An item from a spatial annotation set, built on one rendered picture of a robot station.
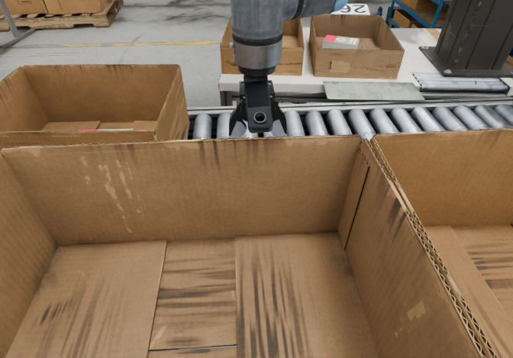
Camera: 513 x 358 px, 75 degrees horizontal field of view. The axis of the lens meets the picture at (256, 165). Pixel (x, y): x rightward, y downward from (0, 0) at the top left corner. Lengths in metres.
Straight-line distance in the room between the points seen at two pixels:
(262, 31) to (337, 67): 0.64
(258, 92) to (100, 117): 0.52
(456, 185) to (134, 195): 0.40
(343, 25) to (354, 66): 0.38
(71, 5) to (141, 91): 3.67
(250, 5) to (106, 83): 0.50
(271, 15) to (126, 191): 0.35
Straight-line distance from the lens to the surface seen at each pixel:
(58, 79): 1.00
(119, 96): 0.96
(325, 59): 1.18
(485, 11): 1.36
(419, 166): 0.44
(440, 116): 1.13
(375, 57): 1.21
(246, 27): 0.59
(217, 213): 0.44
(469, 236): 0.56
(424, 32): 1.78
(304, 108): 1.03
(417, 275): 0.30
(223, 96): 1.18
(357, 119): 1.00
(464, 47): 1.38
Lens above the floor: 1.26
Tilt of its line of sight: 40 degrees down
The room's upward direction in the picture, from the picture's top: straight up
